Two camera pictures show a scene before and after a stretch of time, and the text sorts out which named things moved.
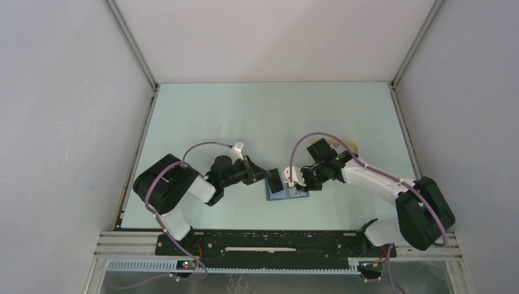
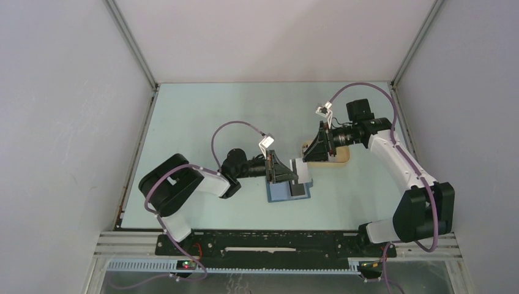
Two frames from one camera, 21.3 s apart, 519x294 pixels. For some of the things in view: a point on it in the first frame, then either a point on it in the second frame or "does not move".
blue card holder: (286, 193) does not move
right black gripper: (308, 187) → (323, 143)
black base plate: (273, 244) does not move
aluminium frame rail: (409, 247) does not move
